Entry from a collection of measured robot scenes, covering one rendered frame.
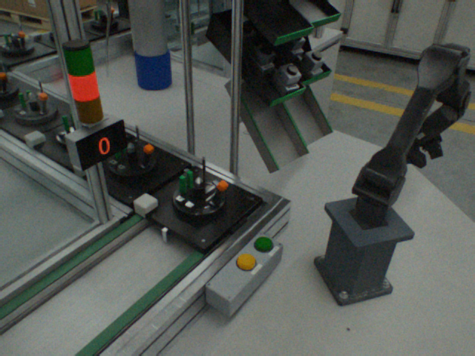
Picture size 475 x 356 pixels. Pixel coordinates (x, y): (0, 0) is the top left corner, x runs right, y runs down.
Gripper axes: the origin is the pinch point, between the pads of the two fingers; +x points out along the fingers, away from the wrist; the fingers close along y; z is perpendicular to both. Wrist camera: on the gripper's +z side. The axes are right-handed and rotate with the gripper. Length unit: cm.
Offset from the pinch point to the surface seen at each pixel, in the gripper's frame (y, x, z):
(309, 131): 5.9, 15.4, -21.7
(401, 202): -4.4, 11.8, 12.4
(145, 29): 52, 48, -86
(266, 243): -41, 16, -27
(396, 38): 339, 85, 99
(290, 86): -5.6, -0.9, -38.6
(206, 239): -43, 24, -39
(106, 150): -41, 16, -69
